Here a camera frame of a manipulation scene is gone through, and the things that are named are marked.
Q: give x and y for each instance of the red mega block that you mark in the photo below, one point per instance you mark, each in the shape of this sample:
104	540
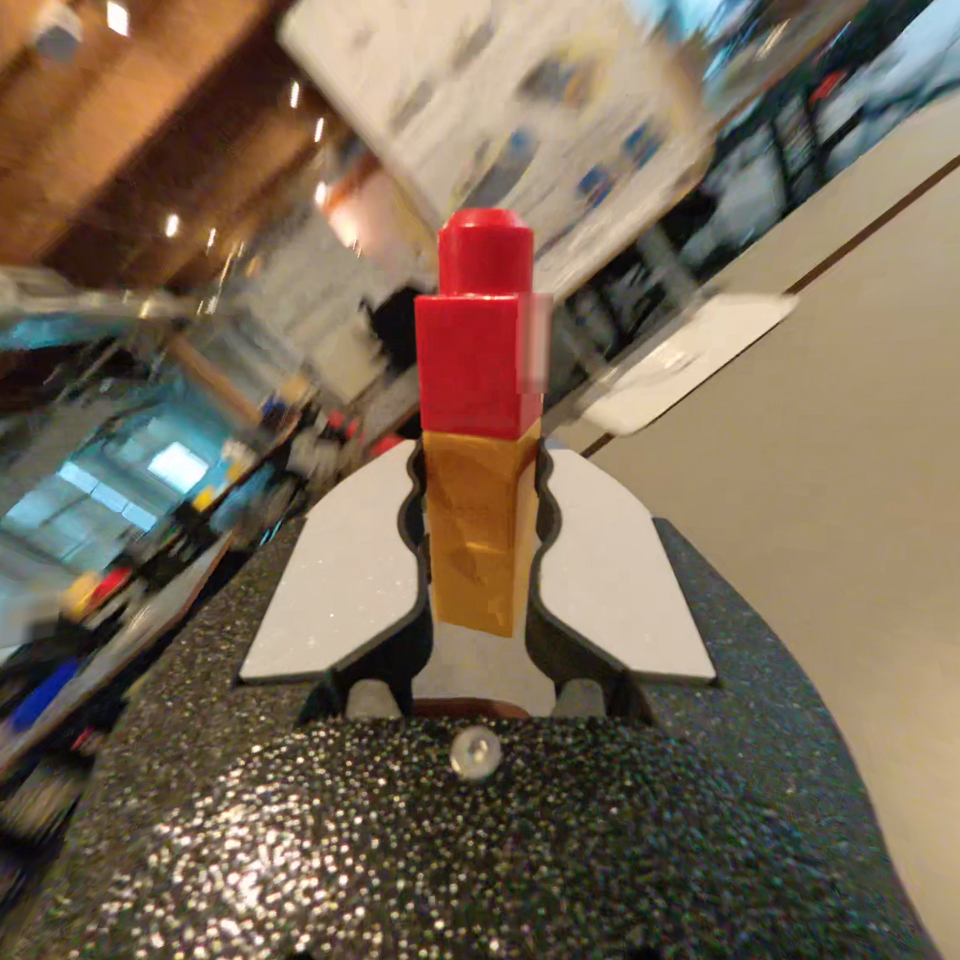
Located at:
465	360

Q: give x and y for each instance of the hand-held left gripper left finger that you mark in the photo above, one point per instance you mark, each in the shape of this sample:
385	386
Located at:
337	592

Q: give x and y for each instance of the white desk mat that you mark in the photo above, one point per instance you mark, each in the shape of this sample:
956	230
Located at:
690	352

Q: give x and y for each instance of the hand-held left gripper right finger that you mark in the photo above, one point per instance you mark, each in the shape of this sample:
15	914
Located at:
622	592

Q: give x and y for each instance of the wooden clipboard with instruction sheet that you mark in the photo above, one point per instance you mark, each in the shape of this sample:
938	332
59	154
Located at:
487	112

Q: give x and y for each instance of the yellow mega block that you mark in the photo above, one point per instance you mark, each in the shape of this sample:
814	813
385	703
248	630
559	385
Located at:
476	592
469	487

